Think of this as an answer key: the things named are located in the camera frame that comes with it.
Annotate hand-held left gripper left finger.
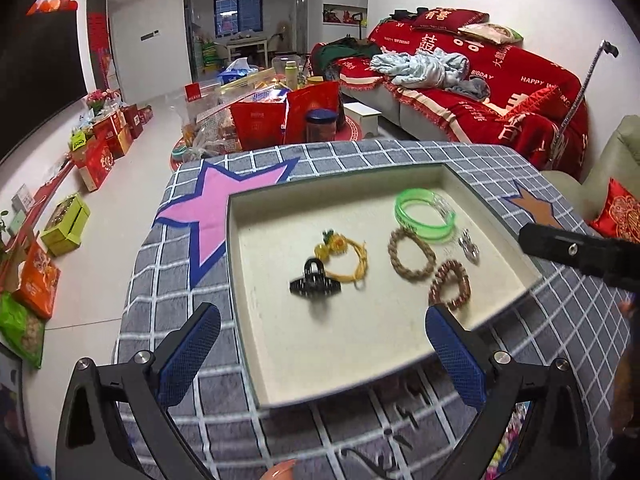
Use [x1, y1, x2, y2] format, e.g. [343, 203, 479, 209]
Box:
[55, 302, 222, 480]

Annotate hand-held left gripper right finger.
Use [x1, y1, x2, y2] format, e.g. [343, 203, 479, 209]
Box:
[425, 302, 593, 480]

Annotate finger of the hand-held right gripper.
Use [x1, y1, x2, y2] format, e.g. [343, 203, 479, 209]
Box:
[518, 222, 613, 276]

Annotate brown bead bracelet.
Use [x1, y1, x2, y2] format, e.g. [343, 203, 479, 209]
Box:
[428, 259, 471, 311]

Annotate silver metal ornament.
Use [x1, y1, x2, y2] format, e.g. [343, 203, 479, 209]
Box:
[457, 229, 482, 264]

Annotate grey shallow tray box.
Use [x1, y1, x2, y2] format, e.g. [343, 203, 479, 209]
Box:
[226, 161, 545, 409]

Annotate braided rope bracelet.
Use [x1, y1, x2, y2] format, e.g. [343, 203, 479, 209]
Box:
[389, 227, 437, 283]

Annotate black hair claw clip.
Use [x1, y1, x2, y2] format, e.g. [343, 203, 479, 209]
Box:
[290, 257, 343, 296]

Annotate green plastic bangle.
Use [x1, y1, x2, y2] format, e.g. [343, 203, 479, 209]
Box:
[395, 188, 457, 243]

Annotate yellow cord bead bracelet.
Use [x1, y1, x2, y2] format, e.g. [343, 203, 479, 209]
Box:
[314, 230, 370, 289]

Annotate person's left hand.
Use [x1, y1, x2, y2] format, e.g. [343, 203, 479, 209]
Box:
[260, 459, 301, 480]

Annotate red embroidered cushion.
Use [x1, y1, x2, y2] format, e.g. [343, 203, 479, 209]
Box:
[590, 177, 640, 246]

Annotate grey checked star tablecloth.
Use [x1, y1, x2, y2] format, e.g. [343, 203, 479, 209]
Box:
[112, 140, 633, 480]

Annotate beige armchair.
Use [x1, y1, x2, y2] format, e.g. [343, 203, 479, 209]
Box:
[542, 115, 640, 241]

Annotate black selfie stick pole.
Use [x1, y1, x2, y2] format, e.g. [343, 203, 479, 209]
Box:
[545, 40, 619, 171]

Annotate sofa with red cover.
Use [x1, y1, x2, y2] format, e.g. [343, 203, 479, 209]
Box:
[312, 7, 589, 181]

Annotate orange gift box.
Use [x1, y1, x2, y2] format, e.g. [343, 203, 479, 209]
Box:
[12, 242, 61, 320]

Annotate green snack bag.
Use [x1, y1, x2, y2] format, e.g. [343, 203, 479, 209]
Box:
[0, 292, 46, 368]

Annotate grey-blue cloth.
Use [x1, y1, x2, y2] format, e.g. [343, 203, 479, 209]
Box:
[447, 77, 493, 101]

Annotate yellow-green fruit box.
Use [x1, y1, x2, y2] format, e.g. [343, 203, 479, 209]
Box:
[41, 192, 92, 257]

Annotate large red gift box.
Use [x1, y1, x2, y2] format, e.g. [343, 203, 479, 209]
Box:
[72, 135, 117, 192]

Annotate red television console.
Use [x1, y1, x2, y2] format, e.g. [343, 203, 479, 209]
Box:
[0, 160, 76, 291]

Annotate printed pillow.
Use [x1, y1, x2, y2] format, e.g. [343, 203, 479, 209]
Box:
[459, 22, 523, 45]

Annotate light blue cloth pile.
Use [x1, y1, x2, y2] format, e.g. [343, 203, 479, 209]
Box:
[370, 50, 471, 87]

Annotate white step stool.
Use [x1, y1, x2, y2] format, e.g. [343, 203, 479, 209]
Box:
[342, 102, 383, 137]

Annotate clear plastic bags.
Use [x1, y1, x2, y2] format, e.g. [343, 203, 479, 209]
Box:
[180, 72, 282, 155]

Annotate red paper bag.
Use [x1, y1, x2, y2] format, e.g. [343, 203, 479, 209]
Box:
[285, 80, 344, 146]
[230, 97, 288, 152]

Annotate red pillow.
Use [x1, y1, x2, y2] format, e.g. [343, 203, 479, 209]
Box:
[411, 7, 490, 37]

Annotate blue lid jar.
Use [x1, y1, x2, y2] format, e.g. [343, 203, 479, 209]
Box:
[306, 109, 337, 144]

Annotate pink flower bouquet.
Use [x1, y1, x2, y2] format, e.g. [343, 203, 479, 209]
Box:
[86, 89, 121, 112]

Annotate blue tissue box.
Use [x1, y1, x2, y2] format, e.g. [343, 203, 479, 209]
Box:
[217, 57, 261, 84]

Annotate dark green cloth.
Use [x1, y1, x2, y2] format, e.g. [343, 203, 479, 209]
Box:
[312, 37, 381, 74]

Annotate white dining table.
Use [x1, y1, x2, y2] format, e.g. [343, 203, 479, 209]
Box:
[225, 37, 268, 64]

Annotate black flat screen television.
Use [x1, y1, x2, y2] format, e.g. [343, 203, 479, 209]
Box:
[0, 7, 88, 162]

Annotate standing fan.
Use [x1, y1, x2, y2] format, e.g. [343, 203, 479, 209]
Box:
[272, 20, 296, 56]

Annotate dark window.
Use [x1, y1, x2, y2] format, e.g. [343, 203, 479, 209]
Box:
[214, 0, 263, 37]

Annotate row of red paper lanterns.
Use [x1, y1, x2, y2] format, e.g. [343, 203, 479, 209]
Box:
[27, 0, 80, 16]

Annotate colorful bead bracelet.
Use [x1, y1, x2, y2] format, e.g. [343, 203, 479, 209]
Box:
[487, 400, 534, 480]

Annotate wall niche shelf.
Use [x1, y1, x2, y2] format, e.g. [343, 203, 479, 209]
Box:
[322, 2, 368, 25]

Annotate red wall hanging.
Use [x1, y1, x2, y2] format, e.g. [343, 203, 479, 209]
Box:
[86, 0, 114, 92]

